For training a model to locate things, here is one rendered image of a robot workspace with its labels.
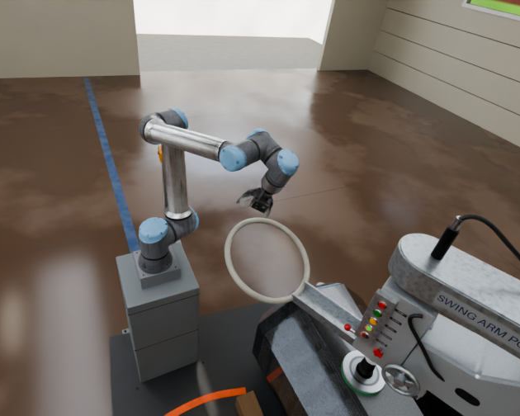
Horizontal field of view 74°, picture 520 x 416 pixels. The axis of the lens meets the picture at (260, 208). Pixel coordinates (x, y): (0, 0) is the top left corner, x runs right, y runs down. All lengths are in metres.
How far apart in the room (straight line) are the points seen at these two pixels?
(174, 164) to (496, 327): 1.45
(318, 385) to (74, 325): 1.89
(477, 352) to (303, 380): 0.90
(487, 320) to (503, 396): 0.32
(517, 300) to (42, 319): 2.95
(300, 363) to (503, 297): 1.12
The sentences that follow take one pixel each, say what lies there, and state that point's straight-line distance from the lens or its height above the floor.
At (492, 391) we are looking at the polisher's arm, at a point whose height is 1.35.
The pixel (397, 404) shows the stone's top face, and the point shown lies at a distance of 2.01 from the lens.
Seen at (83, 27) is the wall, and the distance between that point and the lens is 7.50.
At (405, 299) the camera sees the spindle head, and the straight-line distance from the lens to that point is 1.38.
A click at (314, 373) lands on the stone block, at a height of 0.70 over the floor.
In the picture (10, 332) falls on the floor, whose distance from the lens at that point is 3.22.
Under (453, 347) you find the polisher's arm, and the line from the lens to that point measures 1.55.
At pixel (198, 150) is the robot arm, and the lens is 1.34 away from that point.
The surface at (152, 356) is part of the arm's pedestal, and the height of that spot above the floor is 0.29.
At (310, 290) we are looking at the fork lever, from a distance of 1.85.
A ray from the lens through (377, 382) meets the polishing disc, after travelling 1.95.
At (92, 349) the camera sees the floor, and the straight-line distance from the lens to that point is 2.94.
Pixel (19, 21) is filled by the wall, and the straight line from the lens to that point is 7.50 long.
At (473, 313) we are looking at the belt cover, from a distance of 1.32.
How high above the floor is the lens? 2.47
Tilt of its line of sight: 38 degrees down
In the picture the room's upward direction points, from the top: 9 degrees clockwise
